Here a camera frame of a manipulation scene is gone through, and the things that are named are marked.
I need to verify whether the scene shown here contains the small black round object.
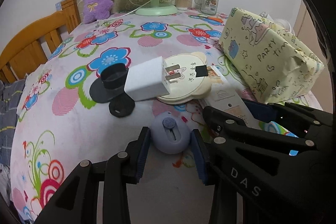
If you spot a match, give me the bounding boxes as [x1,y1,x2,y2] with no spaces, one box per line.
[109,94,135,118]

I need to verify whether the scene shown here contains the floral tablecloth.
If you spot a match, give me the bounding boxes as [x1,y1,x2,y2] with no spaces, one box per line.
[10,9,324,224]

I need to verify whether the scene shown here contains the yellow cartoon storage box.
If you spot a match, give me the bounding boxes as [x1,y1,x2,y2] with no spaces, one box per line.
[219,7,325,103]

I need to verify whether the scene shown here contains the black round stand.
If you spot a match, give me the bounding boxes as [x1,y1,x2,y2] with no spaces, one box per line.
[89,63,128,103]

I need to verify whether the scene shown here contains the white power adapter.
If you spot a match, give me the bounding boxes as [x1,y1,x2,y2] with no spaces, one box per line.
[124,56,181,102]

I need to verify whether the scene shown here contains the cotton swab container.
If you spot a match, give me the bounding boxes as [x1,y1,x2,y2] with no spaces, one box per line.
[175,0,189,11]

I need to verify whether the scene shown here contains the black binder clip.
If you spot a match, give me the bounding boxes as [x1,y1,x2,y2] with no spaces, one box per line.
[195,65,209,77]

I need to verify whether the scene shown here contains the grey oval tape measure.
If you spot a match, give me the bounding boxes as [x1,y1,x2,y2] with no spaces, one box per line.
[150,111,191,155]

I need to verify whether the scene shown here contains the blue plaid bedding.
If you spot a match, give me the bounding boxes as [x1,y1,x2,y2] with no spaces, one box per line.
[0,80,25,205]

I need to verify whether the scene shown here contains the orange handled scissors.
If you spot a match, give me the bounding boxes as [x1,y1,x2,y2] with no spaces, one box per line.
[189,15,224,26]

